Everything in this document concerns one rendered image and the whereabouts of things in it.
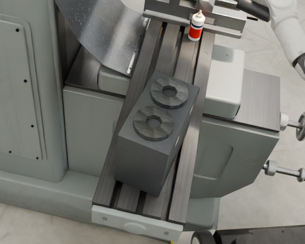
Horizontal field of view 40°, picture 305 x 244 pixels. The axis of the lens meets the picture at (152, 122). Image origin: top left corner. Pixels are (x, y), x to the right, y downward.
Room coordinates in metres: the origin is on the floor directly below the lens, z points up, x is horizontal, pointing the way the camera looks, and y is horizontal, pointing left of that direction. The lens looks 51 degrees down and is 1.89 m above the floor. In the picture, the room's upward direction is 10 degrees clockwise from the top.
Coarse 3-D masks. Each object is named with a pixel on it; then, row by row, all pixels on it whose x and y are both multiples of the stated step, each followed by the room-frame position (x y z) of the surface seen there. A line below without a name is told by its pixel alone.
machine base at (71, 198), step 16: (0, 176) 0.89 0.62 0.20; (16, 176) 0.91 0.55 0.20; (64, 176) 0.95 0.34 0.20; (80, 176) 0.97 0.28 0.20; (0, 192) 0.85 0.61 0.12; (16, 192) 0.86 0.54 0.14; (32, 192) 0.86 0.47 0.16; (48, 192) 0.87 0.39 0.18; (64, 192) 0.87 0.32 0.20; (80, 192) 0.89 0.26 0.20; (32, 208) 0.84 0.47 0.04; (48, 208) 0.84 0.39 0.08; (64, 208) 0.84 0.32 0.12; (80, 208) 0.84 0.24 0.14; (192, 208) 0.91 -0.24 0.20; (208, 208) 0.92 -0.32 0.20; (96, 224) 0.83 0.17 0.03; (192, 224) 0.84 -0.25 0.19; (208, 224) 0.85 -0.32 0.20
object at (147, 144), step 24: (144, 96) 0.66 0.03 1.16; (168, 96) 0.67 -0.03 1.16; (192, 96) 0.68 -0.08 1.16; (144, 120) 0.58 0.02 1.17; (168, 120) 0.59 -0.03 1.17; (120, 144) 0.53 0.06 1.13; (144, 144) 0.52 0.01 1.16; (168, 144) 0.53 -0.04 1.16; (120, 168) 0.53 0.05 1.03; (144, 168) 0.52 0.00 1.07; (168, 168) 0.55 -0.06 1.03
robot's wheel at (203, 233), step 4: (196, 232) 0.63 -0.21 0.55; (200, 232) 0.63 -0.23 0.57; (204, 232) 0.63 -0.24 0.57; (208, 232) 0.63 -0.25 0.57; (192, 236) 0.64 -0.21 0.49; (196, 236) 0.62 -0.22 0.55; (200, 236) 0.61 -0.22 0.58; (204, 236) 0.61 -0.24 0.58; (208, 236) 0.61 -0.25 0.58; (212, 236) 0.61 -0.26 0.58; (192, 240) 0.63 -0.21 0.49; (196, 240) 0.61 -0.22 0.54; (200, 240) 0.59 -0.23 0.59; (204, 240) 0.59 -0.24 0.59; (208, 240) 0.59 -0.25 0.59; (212, 240) 0.60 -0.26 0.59
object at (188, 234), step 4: (304, 224) 0.82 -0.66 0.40; (244, 228) 0.76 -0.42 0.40; (184, 232) 0.70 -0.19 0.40; (188, 232) 0.70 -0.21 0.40; (192, 232) 0.70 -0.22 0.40; (212, 232) 0.72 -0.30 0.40; (180, 236) 0.68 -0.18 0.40; (184, 236) 0.68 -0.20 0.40; (188, 236) 0.68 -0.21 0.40; (180, 240) 0.66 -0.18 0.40; (184, 240) 0.67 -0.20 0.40; (188, 240) 0.67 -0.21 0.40
